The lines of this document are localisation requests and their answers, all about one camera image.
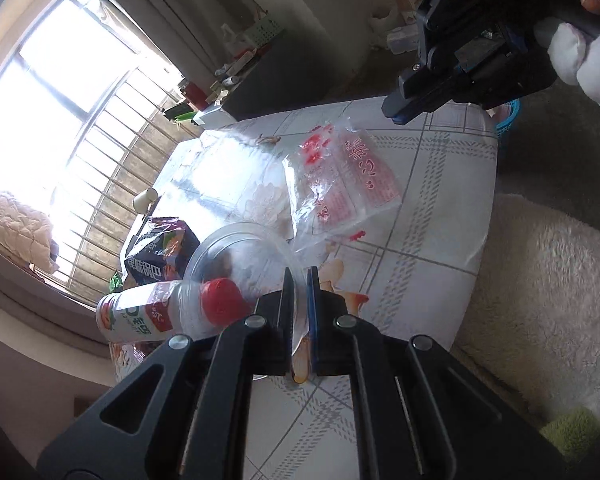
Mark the grey curtain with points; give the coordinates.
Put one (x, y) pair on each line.
(190, 10)

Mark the paper cup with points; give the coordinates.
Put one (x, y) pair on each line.
(144, 201)

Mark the person's right hand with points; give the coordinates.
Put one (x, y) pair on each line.
(590, 70)

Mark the purple snack bag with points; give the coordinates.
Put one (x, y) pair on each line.
(155, 255)

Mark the clear bag with red print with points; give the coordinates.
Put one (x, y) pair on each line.
(340, 185)

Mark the black green box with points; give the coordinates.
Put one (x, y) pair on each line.
(179, 112)

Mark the large clear plastic bag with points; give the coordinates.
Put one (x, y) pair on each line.
(230, 175)

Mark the floral tablecloth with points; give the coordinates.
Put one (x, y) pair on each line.
(430, 200)

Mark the clear plastic cup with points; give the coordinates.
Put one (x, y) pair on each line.
(240, 255)

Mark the grey cabinet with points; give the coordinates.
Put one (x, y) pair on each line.
(300, 80)

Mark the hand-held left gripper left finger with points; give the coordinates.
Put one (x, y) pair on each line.
(289, 320)

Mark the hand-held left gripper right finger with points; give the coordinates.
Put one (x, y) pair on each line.
(313, 320)

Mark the green snack packet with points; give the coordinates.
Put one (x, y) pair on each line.
(116, 282)

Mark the white plastic bag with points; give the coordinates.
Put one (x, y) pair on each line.
(383, 19)
(230, 40)

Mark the metal window railing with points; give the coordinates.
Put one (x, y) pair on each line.
(111, 91)

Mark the green plastic basket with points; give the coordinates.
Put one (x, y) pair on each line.
(265, 32)

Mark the plastic bottle with red cap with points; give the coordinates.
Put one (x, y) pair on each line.
(140, 310)

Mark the small brown scrap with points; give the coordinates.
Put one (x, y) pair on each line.
(269, 139)

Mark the blue mesh wastebasket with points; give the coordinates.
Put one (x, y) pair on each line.
(509, 120)

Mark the toilet paper pack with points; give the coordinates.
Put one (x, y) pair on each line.
(402, 39)

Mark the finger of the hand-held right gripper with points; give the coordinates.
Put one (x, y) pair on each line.
(415, 106)
(425, 80)

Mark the white tube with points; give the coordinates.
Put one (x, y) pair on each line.
(231, 80)

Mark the beige quilted jacket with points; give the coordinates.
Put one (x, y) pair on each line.
(10, 230)

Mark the white storage box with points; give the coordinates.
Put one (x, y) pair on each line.
(210, 116)

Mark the green fuzzy cloth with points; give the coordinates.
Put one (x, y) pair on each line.
(572, 432)

